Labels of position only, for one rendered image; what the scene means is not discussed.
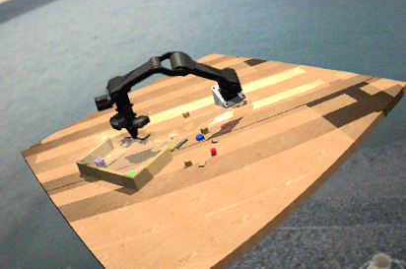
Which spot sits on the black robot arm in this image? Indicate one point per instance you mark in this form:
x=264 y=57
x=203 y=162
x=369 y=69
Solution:
x=181 y=65

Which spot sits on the yellow flat strip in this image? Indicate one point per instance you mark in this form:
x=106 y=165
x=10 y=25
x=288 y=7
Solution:
x=172 y=144

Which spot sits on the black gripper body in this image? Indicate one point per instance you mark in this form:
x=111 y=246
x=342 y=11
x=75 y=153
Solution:
x=137 y=122

